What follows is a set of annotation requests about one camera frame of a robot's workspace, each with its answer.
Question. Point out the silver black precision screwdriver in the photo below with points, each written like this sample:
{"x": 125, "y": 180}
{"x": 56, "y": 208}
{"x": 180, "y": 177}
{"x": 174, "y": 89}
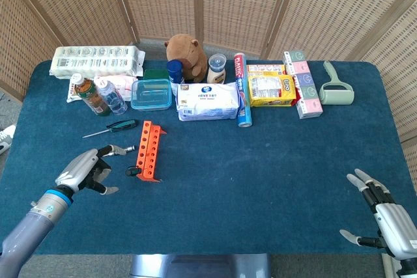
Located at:
{"x": 130, "y": 148}

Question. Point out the blue plastic wrap roll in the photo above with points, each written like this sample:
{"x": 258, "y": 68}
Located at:
{"x": 242, "y": 95}

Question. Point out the yellow Lipo snack bag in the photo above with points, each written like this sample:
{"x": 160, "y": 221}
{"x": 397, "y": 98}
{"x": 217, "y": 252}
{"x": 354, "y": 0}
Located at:
{"x": 273, "y": 92}

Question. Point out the green lint roller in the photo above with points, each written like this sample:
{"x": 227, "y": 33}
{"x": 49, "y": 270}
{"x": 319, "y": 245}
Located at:
{"x": 335, "y": 94}

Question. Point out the clear blue-rimmed food container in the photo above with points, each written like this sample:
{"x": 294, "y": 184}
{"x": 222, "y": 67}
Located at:
{"x": 151, "y": 95}

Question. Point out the brown capybara plush toy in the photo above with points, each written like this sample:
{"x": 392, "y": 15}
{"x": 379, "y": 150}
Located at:
{"x": 189, "y": 56}

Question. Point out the blue carpet table cover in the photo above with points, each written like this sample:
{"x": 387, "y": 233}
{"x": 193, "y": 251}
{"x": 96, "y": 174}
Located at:
{"x": 244, "y": 177}

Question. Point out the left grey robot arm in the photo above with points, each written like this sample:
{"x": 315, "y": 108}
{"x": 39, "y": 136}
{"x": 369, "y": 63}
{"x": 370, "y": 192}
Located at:
{"x": 32, "y": 222}

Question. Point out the pastel tissue box pack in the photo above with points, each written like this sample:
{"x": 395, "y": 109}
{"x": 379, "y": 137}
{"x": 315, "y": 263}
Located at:
{"x": 306, "y": 95}

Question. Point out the white bottle with clear cap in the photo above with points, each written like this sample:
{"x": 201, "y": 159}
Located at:
{"x": 216, "y": 74}

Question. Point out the green sponge box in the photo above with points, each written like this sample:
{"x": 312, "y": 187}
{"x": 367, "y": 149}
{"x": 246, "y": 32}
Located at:
{"x": 154, "y": 74}

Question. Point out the red yellow snack box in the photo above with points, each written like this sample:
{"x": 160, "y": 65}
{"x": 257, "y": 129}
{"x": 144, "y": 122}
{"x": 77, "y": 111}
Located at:
{"x": 264, "y": 69}

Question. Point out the grey white sneaker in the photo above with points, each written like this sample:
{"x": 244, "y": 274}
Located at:
{"x": 6, "y": 136}

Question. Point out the white wet wipes pack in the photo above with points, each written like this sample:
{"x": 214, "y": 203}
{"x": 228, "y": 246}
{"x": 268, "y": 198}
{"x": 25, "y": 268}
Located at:
{"x": 208, "y": 102}

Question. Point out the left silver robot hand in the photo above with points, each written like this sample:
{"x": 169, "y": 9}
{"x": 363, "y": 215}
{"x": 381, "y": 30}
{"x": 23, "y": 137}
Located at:
{"x": 79, "y": 169}

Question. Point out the woven folding screen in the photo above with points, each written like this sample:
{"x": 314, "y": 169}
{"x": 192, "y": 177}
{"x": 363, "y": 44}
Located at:
{"x": 241, "y": 4}

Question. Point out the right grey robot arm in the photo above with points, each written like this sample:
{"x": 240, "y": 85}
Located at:
{"x": 407, "y": 269}

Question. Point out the green tea bottle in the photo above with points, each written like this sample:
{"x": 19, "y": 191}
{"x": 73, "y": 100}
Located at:
{"x": 94, "y": 99}

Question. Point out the blue spray can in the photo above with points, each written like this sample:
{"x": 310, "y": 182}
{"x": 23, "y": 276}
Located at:
{"x": 175, "y": 71}

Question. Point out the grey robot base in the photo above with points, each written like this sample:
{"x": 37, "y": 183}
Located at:
{"x": 202, "y": 266}

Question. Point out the orange screwdriver rack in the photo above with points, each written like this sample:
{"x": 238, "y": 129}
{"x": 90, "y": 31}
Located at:
{"x": 146, "y": 154}

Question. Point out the large green black screwdriver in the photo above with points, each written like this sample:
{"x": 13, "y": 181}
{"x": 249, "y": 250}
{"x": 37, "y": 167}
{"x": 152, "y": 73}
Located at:
{"x": 122, "y": 125}

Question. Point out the white paper roll pack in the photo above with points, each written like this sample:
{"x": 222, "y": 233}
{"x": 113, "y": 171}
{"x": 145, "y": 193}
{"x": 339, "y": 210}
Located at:
{"x": 94, "y": 61}

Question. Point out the clear water bottle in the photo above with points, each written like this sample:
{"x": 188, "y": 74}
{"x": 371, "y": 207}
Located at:
{"x": 114, "y": 99}

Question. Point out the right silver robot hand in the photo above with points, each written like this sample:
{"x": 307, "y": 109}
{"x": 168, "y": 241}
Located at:
{"x": 394, "y": 227}

